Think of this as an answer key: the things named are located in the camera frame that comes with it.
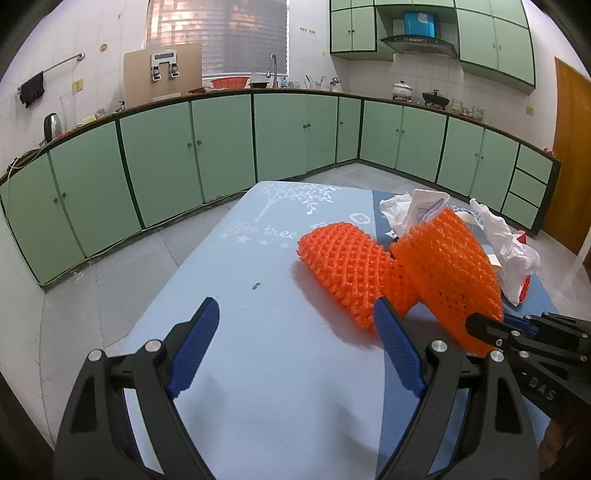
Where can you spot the metal towel bar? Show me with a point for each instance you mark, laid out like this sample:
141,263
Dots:
60,63

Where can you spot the green kitchen cabinets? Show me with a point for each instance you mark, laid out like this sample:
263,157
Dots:
480,37
157,147

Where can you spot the orange foam fruit net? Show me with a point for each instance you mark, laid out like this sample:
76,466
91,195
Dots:
448,272
344,263

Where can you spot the green lower kitchen cabinets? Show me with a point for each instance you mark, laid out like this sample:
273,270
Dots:
157,147

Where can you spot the small metal teapot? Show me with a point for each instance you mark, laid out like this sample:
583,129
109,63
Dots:
335,84

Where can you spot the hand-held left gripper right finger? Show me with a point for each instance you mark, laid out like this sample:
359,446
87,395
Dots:
396,350

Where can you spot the blue printed tablecloth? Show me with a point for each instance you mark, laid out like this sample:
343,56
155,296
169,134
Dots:
258,360

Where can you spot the green upper kitchen cabinets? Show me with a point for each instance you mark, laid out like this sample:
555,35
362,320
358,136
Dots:
480,37

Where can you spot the window blind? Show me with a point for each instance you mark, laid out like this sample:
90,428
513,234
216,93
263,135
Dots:
221,32

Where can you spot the wooden door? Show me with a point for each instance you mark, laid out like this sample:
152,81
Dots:
570,152

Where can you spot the utensil holder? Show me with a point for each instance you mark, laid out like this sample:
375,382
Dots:
315,84

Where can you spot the chrome faucet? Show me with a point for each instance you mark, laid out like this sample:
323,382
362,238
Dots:
273,64

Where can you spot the black wok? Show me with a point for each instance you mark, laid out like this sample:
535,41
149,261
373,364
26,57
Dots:
435,98

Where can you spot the range hood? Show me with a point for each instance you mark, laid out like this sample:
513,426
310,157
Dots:
418,44

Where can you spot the dark hanging towel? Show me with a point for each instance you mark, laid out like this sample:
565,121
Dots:
31,90

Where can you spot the crumpled white plastic bag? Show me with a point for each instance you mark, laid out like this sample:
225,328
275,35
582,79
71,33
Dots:
505,249

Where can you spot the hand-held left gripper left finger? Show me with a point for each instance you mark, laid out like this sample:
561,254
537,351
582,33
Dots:
199,340

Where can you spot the clear plastic pitcher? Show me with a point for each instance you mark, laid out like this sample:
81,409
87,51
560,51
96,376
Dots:
68,110

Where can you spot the row of glass jars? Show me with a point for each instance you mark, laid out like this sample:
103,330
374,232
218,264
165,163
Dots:
466,110

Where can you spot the steel electric kettle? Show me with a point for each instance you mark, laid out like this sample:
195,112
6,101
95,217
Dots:
53,127

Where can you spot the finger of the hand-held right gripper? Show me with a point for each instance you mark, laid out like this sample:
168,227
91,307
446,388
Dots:
487,330
554,325

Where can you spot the red and white wrapper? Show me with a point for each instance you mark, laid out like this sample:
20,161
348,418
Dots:
524,288

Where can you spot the dark bowl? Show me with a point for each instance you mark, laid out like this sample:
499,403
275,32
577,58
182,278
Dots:
259,84

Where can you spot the red plastic basin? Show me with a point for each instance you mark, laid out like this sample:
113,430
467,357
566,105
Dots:
228,83

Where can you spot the white cooking pot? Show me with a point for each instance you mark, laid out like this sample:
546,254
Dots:
402,90

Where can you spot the wooden board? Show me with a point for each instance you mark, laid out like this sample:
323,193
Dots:
138,78

